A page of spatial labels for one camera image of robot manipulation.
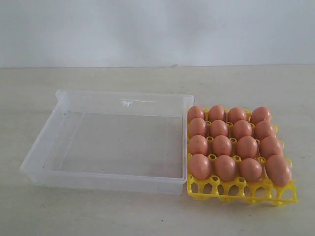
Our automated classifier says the brown egg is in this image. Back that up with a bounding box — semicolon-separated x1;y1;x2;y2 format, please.
188;154;212;180
188;135;209;156
188;118;208;138
236;136;258;160
232;120;252;140
227;107;248;124
214;155;238;182
209;120;228;138
211;135;232;157
250;106;272;125
239;158;263;182
265;155;292;187
187;106;205;123
259;136;283;159
208;105;226;122
254;121;276;141

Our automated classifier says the yellow plastic egg tray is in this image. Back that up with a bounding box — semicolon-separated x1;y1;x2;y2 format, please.
187;108;297;206

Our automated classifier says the clear plastic bin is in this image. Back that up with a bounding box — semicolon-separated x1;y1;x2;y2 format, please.
20;90;194;195

